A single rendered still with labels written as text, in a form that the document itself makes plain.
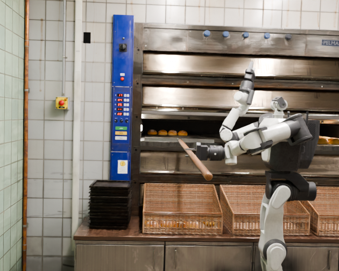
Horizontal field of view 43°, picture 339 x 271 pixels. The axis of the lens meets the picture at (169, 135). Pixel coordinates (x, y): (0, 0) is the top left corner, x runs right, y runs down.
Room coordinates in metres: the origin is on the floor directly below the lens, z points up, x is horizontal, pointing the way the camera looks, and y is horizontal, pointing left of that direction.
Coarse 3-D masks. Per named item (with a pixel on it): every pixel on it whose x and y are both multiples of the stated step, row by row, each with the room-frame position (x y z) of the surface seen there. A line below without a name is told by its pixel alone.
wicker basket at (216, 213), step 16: (144, 192) 3.17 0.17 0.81; (176, 192) 3.33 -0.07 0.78; (192, 192) 3.34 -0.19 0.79; (208, 192) 3.35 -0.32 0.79; (144, 208) 2.94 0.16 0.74; (160, 208) 3.30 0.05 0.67; (176, 208) 3.31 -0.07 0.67; (192, 208) 3.31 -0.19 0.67; (208, 208) 3.32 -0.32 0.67; (144, 224) 3.09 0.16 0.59; (176, 224) 2.89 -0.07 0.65; (208, 224) 2.90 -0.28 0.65
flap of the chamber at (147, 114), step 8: (144, 112) 3.22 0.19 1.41; (152, 112) 3.22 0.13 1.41; (160, 112) 3.23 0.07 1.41; (168, 112) 3.23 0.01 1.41; (176, 112) 3.23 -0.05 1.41; (184, 112) 3.24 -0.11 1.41; (192, 112) 3.24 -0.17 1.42; (200, 112) 3.24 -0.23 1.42; (240, 120) 3.43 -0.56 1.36; (248, 120) 3.42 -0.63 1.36; (256, 120) 3.42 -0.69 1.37; (320, 120) 3.37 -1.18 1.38; (328, 120) 3.36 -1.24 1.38; (336, 120) 3.35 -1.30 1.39
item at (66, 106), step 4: (56, 96) 3.26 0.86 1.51; (60, 96) 3.26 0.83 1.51; (64, 96) 3.27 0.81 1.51; (56, 100) 3.25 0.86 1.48; (60, 100) 3.25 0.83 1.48; (64, 100) 3.26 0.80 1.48; (68, 100) 3.26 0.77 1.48; (56, 104) 3.25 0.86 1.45; (64, 104) 3.26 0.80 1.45; (68, 104) 3.27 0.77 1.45; (56, 108) 3.25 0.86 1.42; (60, 108) 3.25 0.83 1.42; (64, 108) 3.26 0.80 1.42; (68, 108) 3.27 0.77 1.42
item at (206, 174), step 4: (180, 140) 3.14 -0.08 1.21; (180, 144) 3.03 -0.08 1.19; (184, 144) 2.81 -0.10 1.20; (184, 148) 2.65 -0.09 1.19; (188, 152) 2.36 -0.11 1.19; (192, 152) 2.31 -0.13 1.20; (192, 156) 2.15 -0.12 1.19; (192, 160) 2.10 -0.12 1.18; (196, 160) 1.97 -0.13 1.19; (196, 164) 1.90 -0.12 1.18; (200, 164) 1.83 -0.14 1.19; (200, 168) 1.75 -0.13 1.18; (204, 168) 1.70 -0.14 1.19; (204, 172) 1.63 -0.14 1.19; (208, 172) 1.60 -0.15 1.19; (204, 176) 1.59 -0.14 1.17; (208, 176) 1.58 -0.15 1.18; (212, 176) 1.59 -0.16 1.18; (208, 180) 1.59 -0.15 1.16
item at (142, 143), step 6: (144, 144) 3.36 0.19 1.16; (150, 144) 3.37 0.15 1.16; (156, 144) 3.37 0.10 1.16; (162, 144) 3.37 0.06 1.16; (168, 144) 3.38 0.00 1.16; (174, 144) 3.38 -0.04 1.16; (186, 144) 3.38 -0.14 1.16; (192, 144) 3.39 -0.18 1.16; (204, 144) 3.39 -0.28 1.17; (210, 144) 3.40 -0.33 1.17; (216, 144) 3.40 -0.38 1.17; (222, 144) 3.40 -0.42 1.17; (318, 150) 3.45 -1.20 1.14; (324, 150) 3.45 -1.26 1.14; (330, 150) 3.45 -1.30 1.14; (336, 150) 3.46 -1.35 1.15
